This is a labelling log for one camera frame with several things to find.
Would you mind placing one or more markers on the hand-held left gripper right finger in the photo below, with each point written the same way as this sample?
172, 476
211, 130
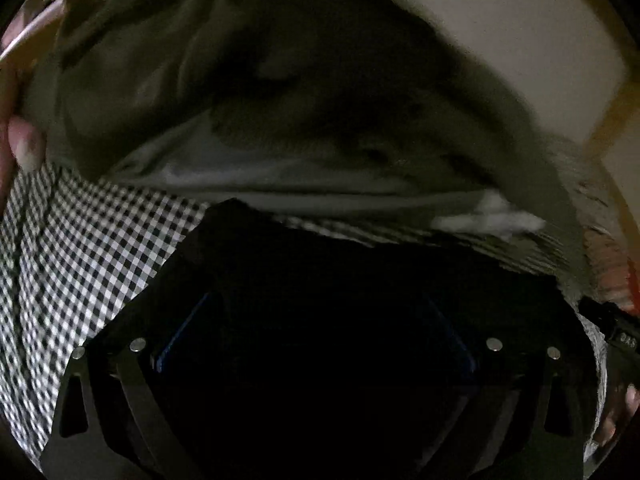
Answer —
462, 360

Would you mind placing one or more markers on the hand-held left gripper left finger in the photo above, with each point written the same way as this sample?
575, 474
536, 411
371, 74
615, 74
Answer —
170, 345

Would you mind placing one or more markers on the black zip jacket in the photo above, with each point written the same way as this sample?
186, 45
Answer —
325, 285

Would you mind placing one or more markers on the person's right hand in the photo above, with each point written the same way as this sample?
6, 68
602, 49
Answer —
631, 402

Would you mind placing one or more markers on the red striped cat print pillow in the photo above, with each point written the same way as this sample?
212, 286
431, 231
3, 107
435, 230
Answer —
610, 260

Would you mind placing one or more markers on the black white checkered bed sheet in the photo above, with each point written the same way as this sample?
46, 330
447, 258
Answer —
75, 260

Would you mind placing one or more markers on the grey white striped blanket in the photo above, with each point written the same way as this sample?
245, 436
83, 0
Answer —
575, 175

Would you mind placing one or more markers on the olive green coat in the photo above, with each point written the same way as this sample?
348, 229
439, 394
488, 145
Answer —
250, 85

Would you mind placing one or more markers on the wooden bed frame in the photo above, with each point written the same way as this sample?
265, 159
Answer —
607, 115

